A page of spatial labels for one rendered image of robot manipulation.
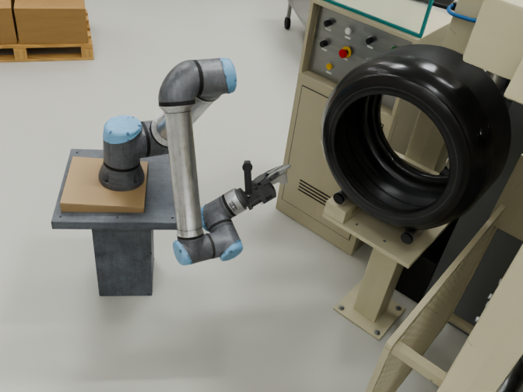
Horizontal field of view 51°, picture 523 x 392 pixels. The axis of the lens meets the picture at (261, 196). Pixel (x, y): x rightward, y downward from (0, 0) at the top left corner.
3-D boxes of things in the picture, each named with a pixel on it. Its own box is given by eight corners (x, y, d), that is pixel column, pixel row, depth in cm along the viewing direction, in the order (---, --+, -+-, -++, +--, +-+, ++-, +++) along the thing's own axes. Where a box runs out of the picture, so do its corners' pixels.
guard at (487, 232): (447, 314, 239) (511, 191, 195) (451, 316, 238) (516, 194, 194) (331, 467, 182) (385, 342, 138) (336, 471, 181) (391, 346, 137)
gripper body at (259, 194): (277, 189, 199) (249, 205, 201) (265, 169, 196) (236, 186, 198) (278, 196, 191) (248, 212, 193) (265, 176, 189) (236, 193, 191)
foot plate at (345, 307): (361, 281, 290) (362, 278, 288) (405, 309, 278) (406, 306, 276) (332, 309, 273) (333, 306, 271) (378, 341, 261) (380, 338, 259)
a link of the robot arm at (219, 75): (135, 127, 235) (191, 47, 170) (173, 123, 243) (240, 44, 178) (144, 162, 233) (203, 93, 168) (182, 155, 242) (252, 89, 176)
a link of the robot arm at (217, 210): (212, 236, 201) (202, 213, 205) (241, 219, 198) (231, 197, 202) (201, 230, 192) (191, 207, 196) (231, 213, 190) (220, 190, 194)
